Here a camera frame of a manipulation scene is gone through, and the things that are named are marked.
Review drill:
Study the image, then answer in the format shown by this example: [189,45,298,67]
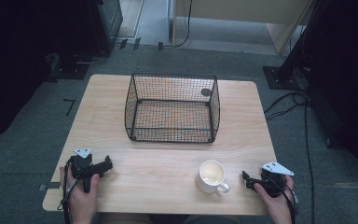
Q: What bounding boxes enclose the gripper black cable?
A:
[57,157,86,224]
[278,178,300,224]

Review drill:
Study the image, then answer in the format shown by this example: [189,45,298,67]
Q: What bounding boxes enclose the black floor plate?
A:
[45,51,95,82]

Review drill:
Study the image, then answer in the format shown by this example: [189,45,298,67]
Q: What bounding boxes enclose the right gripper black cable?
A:
[278,178,300,224]

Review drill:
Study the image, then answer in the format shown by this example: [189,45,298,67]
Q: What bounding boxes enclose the white cup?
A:
[195,160,231,195]

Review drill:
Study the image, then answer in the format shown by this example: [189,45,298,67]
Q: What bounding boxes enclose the black hanging cable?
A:
[158,0,194,51]

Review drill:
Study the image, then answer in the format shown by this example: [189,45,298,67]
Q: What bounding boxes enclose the black cabinet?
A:
[85,0,124,55]

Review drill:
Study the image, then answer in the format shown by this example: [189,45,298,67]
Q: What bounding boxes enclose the black floor cables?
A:
[263,66,316,224]

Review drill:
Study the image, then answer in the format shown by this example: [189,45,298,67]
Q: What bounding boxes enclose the black wire mesh basket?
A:
[124,73,221,145]

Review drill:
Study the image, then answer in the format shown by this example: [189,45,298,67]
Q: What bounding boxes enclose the grey tape strip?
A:
[38,182,62,191]

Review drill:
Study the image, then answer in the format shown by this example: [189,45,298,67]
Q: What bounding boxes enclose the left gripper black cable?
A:
[57,157,86,224]

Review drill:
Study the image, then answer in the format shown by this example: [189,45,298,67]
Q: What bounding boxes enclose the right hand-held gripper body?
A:
[253,161,295,199]

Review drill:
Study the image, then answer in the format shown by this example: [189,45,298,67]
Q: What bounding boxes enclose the person's left hand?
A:
[59,164,101,224]

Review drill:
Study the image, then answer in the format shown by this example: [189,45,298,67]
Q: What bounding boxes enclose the person's right hand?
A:
[254,175,296,224]

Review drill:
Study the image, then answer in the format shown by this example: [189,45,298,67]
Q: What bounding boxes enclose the beige wooden furniture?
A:
[171,0,314,56]

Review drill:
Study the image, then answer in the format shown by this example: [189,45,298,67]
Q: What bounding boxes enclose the black stand base plate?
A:
[262,64,310,91]

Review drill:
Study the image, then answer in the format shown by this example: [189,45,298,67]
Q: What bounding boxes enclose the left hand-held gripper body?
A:
[69,147,107,194]

